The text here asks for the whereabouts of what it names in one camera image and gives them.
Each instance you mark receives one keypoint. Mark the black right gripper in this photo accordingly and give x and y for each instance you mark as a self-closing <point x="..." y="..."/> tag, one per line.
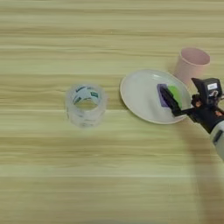
<point x="208" y="115"/>

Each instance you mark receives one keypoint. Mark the green eraser block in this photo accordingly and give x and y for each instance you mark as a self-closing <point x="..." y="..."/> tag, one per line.
<point x="176" y="92"/>

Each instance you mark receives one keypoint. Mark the pink plastic cup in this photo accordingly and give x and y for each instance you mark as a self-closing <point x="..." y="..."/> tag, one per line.
<point x="188" y="68"/>

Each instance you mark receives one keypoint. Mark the white round plate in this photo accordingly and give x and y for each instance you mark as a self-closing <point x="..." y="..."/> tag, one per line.
<point x="140" y="96"/>

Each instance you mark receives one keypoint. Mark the clear packing tape roll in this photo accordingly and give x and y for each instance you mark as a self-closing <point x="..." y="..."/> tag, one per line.
<point x="71" y="113"/>

